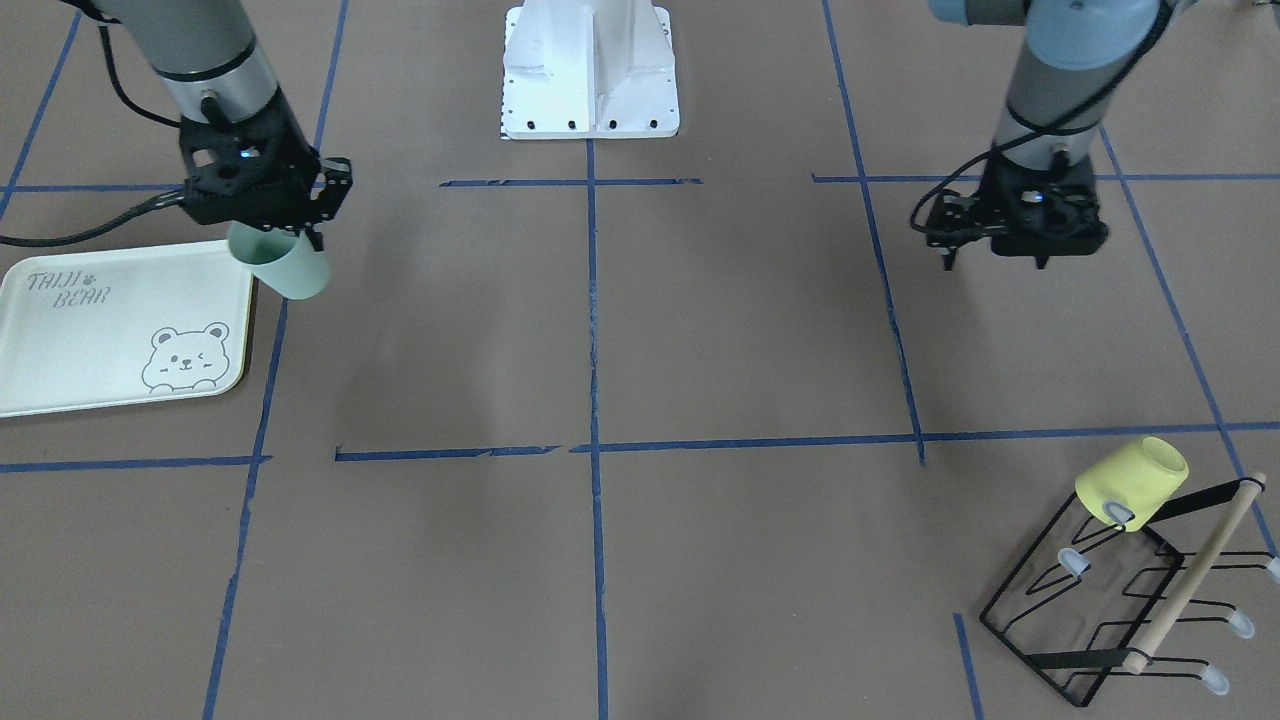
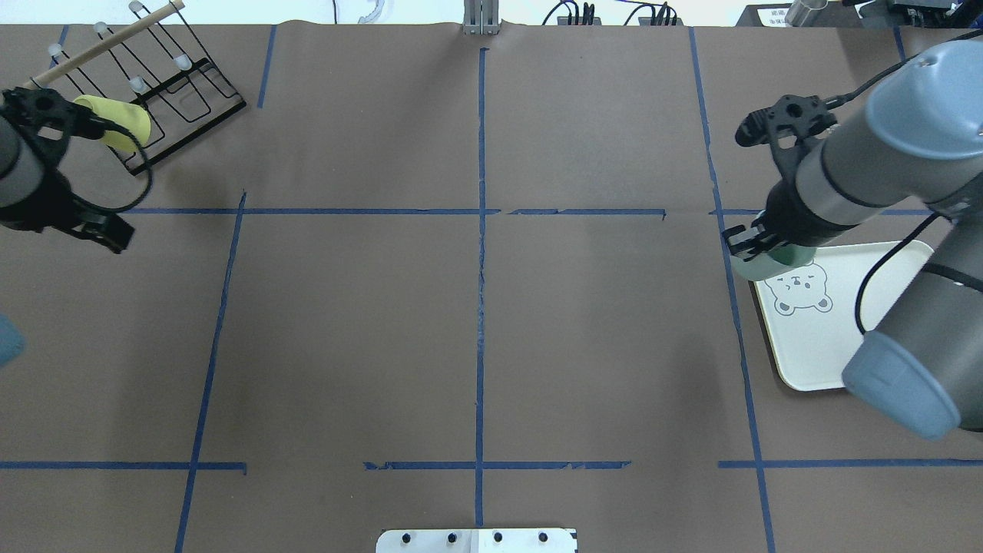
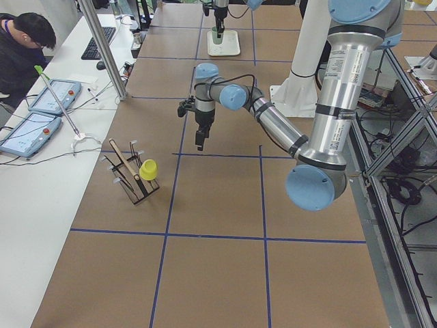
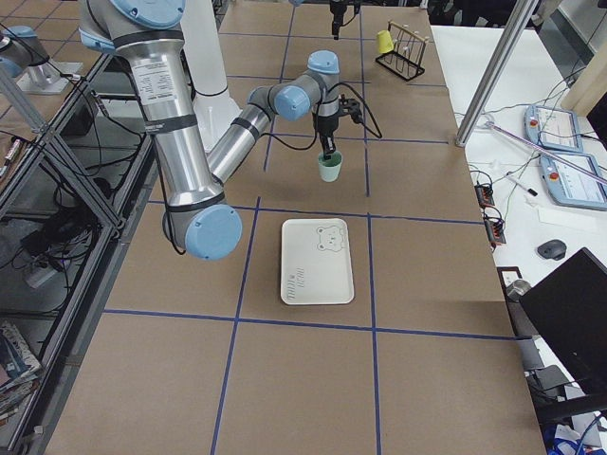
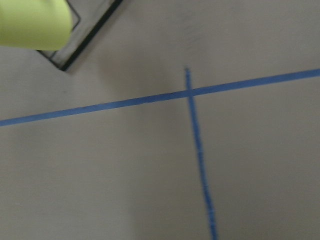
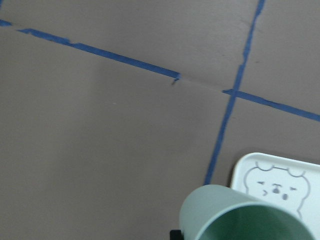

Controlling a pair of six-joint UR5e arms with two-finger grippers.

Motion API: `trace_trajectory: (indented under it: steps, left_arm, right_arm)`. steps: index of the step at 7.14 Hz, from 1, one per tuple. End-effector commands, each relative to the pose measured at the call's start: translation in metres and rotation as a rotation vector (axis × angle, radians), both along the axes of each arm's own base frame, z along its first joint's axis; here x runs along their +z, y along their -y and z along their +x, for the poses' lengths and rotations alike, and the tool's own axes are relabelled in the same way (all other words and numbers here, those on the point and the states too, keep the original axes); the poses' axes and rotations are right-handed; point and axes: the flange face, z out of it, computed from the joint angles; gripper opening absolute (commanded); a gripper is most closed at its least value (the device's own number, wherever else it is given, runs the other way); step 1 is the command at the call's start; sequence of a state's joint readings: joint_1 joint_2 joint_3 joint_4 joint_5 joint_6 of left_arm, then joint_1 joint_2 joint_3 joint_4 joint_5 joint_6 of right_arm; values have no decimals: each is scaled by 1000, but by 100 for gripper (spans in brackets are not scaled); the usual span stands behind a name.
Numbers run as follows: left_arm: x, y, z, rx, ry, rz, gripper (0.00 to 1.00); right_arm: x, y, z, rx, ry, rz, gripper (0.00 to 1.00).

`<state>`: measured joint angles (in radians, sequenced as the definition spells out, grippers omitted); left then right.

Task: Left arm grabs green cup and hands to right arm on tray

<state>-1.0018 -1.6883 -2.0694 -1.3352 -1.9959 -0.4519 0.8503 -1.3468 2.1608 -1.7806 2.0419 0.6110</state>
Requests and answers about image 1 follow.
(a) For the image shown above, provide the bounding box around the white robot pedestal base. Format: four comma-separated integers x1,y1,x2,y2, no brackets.
500,1,681,141

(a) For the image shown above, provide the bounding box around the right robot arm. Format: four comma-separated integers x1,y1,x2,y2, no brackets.
50,1,353,250

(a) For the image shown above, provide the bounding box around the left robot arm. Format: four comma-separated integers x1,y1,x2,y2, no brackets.
910,1,1185,270

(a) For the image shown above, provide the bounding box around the cream bear serving tray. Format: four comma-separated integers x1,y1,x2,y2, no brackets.
1,240,253,418

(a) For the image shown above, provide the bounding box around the yellow cup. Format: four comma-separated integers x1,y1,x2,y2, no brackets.
1074,436,1189,532

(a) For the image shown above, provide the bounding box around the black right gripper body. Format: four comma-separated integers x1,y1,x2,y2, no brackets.
178,90,353,234

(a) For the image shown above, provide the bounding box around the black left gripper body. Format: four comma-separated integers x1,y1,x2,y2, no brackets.
925,152,1108,263

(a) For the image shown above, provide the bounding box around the black wire cup rack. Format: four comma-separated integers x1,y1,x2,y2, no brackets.
979,475,1277,708

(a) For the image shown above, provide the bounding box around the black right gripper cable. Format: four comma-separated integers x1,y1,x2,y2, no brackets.
0,190,191,249

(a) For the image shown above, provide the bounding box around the pale green cup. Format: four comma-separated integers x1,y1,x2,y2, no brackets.
227,223,332,300

